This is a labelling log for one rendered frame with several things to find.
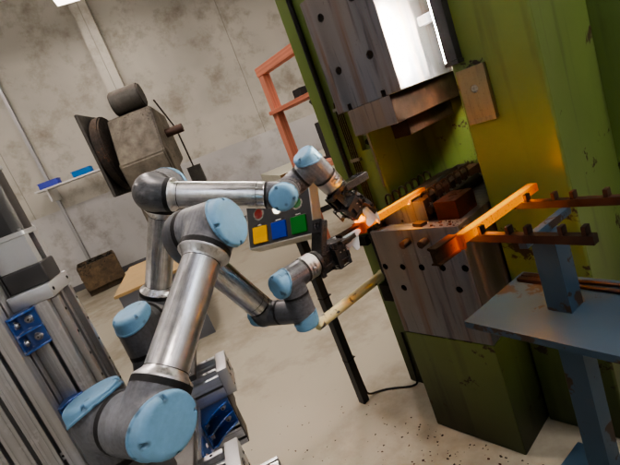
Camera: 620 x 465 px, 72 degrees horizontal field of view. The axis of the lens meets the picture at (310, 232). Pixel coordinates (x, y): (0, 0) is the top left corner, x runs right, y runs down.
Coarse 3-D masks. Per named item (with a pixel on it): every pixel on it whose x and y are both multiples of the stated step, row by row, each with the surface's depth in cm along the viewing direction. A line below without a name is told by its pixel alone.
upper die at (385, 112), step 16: (432, 80) 153; (448, 80) 160; (400, 96) 142; (416, 96) 147; (432, 96) 153; (448, 96) 159; (352, 112) 152; (368, 112) 147; (384, 112) 142; (400, 112) 141; (416, 112) 147; (368, 128) 150
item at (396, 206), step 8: (416, 192) 155; (400, 200) 150; (408, 200) 152; (392, 208) 146; (400, 208) 149; (384, 216) 143; (352, 224) 139; (360, 224) 136; (344, 232) 132; (360, 232) 136
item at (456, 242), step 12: (516, 192) 118; (528, 192) 117; (504, 204) 113; (516, 204) 114; (492, 216) 109; (468, 228) 106; (444, 240) 101; (456, 240) 102; (468, 240) 104; (432, 252) 99; (444, 252) 100; (456, 252) 102; (432, 264) 100
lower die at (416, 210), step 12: (468, 168) 168; (480, 168) 171; (432, 180) 172; (444, 180) 163; (480, 180) 170; (408, 192) 172; (432, 192) 153; (420, 204) 148; (396, 216) 158; (408, 216) 154; (420, 216) 150; (432, 216) 149
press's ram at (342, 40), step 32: (320, 0) 142; (352, 0) 133; (384, 0) 131; (416, 0) 141; (320, 32) 147; (352, 32) 138; (384, 32) 130; (416, 32) 140; (320, 64) 153; (352, 64) 143; (384, 64) 135; (416, 64) 140; (352, 96) 149; (384, 96) 141
